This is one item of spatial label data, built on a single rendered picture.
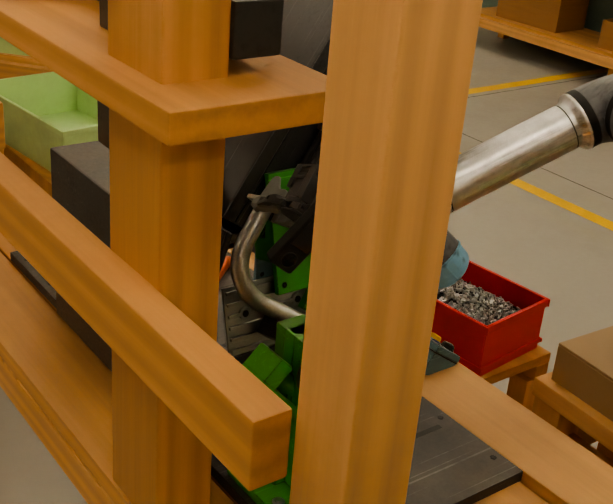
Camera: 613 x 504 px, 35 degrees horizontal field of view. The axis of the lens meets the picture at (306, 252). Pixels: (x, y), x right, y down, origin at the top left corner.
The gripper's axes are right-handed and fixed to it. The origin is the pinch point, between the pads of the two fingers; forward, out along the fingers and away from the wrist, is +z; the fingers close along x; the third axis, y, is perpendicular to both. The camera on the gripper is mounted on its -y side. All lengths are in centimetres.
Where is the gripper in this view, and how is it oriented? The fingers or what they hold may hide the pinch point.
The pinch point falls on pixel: (262, 213)
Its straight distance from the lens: 159.5
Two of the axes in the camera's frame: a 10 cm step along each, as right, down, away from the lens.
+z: -6.0, -0.6, 8.0
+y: 4.2, -8.7, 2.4
